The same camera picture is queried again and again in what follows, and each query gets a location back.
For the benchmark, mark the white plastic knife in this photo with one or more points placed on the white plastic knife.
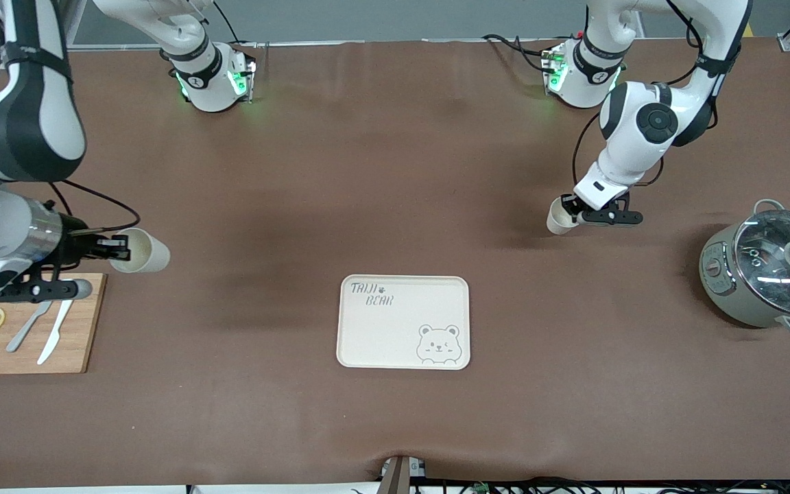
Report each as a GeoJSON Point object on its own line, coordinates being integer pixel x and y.
{"type": "Point", "coordinates": [55, 336]}

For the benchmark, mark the grey plastic knife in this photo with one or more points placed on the grey plastic knife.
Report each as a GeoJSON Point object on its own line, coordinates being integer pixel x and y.
{"type": "Point", "coordinates": [25, 333]}

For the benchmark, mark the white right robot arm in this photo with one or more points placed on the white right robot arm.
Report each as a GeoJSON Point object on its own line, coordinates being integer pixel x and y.
{"type": "Point", "coordinates": [18, 123]}

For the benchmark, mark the grey camera stand post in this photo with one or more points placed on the grey camera stand post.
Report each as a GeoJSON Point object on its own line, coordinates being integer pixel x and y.
{"type": "Point", "coordinates": [395, 475]}

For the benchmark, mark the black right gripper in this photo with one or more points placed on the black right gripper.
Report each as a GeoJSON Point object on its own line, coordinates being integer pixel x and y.
{"type": "Point", "coordinates": [74, 245]}

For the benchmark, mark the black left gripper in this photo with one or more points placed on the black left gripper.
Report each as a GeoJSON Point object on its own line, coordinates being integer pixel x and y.
{"type": "Point", "coordinates": [568, 204]}

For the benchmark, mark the wooden cutting board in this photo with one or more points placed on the wooden cutting board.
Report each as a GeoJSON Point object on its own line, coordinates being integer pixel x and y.
{"type": "Point", "coordinates": [83, 329]}

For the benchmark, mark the cream tray with bear print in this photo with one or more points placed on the cream tray with bear print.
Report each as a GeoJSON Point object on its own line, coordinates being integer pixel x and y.
{"type": "Point", "coordinates": [381, 336]}

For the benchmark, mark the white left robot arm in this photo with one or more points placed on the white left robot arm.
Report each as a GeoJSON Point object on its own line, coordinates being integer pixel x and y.
{"type": "Point", "coordinates": [649, 123]}

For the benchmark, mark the grey-green electric cooking pot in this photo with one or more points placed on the grey-green electric cooking pot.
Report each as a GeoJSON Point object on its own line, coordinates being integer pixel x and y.
{"type": "Point", "coordinates": [724, 288]}

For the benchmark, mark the glass pot lid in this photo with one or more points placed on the glass pot lid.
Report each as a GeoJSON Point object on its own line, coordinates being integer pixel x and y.
{"type": "Point", "coordinates": [772, 261]}

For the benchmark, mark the white paper cup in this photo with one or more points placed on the white paper cup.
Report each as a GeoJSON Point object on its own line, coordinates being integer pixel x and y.
{"type": "Point", "coordinates": [559, 221]}
{"type": "Point", "coordinates": [148, 252]}

